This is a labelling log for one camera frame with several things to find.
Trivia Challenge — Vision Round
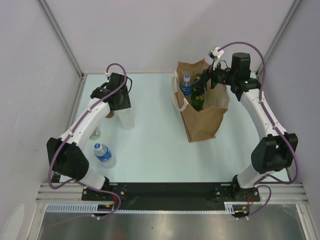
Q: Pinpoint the aluminium frame rail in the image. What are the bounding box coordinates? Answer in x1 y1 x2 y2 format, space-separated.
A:
35 183 309 205

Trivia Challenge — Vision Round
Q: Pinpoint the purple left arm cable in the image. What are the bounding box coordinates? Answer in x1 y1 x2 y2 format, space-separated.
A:
47 63 133 226

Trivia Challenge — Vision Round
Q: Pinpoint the small clear glass bottle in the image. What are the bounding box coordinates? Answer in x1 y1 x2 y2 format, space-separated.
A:
89 127 101 140

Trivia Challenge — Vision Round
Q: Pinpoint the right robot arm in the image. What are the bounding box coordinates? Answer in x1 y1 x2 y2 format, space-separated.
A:
193 47 299 202

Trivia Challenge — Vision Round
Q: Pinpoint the blue label bottle front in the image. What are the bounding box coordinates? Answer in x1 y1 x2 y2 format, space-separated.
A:
93 143 117 169

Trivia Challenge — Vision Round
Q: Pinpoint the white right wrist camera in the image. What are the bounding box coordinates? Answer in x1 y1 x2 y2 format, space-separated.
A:
208 47 224 70

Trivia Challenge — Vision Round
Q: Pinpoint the blue label bottle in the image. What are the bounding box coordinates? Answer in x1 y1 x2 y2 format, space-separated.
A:
93 143 117 169
180 74 193 96

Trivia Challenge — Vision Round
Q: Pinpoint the green glass bottle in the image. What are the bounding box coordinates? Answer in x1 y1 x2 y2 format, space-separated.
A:
191 86 205 111
195 73 202 81

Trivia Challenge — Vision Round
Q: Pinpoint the brown canvas tote bag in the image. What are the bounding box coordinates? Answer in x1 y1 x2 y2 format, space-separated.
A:
171 59 230 143

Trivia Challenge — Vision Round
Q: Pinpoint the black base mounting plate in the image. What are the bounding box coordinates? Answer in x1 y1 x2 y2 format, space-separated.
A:
81 182 261 211

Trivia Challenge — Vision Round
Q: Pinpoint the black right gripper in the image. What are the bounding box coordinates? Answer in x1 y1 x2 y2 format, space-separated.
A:
191 58 237 94

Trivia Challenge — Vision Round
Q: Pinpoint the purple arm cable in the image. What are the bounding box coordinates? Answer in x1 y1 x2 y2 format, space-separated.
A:
217 41 301 220
47 63 133 226

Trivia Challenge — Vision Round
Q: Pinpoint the green bottle red base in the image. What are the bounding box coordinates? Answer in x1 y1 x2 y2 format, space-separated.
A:
106 111 115 119

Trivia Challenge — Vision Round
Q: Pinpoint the white slotted cable duct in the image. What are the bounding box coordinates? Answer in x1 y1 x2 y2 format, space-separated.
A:
46 202 249 215

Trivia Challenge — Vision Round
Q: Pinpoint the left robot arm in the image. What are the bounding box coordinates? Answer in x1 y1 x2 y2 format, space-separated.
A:
46 72 130 200

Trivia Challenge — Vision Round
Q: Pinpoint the clear unlabelled plastic bottle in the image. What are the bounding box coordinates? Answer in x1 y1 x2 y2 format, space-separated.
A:
117 108 135 130

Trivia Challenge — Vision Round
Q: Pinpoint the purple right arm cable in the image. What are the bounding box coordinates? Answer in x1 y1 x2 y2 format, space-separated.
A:
217 41 301 220

